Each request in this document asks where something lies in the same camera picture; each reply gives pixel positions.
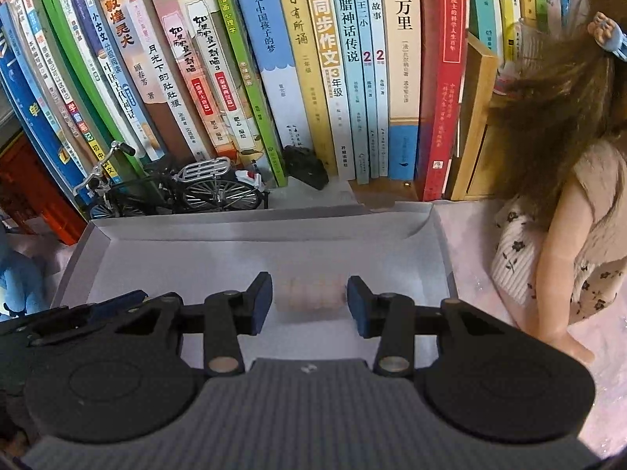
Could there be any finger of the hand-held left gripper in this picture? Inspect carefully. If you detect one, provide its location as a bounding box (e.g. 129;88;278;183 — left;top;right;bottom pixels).
63;290;149;321

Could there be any black model bicycle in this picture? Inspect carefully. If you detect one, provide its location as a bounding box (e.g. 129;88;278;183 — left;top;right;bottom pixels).
73;141;270;219

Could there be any peach soft roll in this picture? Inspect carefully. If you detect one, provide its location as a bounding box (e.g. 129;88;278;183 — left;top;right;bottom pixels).
273;274;350;313

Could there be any row of books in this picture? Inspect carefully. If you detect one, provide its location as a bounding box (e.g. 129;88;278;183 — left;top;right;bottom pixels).
0;0;596;206

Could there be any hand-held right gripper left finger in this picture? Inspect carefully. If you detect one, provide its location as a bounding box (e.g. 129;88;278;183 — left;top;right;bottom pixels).
85;271;273;375

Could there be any pink snowflake tablecloth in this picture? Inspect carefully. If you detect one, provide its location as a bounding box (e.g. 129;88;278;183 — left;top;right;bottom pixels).
0;203;627;456

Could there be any white cardboard box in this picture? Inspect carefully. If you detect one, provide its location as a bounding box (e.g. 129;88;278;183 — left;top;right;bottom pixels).
51;201;460;368

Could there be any blue alien plush toy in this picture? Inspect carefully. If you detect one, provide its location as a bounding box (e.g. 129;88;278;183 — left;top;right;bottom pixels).
0;228;51;317

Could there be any wooden box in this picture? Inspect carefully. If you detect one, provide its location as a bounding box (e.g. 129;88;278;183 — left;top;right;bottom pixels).
447;32;500;202

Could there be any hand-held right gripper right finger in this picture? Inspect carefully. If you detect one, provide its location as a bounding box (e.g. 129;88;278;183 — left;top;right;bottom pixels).
346;277;554;375

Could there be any red storage box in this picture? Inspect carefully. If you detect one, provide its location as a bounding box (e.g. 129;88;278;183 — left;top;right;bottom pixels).
0;132;92;246

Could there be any long-haired baby doll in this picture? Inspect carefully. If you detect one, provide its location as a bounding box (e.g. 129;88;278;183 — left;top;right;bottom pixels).
490;0;627;367

